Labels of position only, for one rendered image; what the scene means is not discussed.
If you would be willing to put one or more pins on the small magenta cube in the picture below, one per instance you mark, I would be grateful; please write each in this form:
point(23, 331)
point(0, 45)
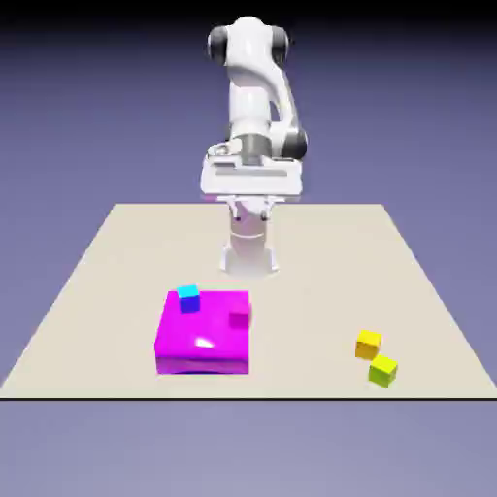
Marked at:
point(238, 320)

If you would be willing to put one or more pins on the small yellow-green cube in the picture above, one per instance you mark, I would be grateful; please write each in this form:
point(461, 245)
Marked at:
point(383, 371)

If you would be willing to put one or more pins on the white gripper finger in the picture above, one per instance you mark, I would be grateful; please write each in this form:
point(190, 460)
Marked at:
point(235, 209)
point(265, 209)

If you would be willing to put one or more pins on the small orange cube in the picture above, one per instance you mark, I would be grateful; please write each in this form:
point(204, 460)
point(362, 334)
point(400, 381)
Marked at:
point(367, 344)

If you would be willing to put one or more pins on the small blue cube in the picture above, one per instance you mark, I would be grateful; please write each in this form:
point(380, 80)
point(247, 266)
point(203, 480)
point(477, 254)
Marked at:
point(189, 299)

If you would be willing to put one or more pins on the large magenta box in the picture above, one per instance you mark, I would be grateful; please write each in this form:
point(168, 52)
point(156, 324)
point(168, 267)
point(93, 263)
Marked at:
point(204, 334)

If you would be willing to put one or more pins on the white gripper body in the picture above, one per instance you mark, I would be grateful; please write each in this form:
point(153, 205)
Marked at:
point(250, 182)

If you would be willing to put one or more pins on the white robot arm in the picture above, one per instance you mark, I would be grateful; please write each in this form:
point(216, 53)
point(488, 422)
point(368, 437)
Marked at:
point(254, 77)

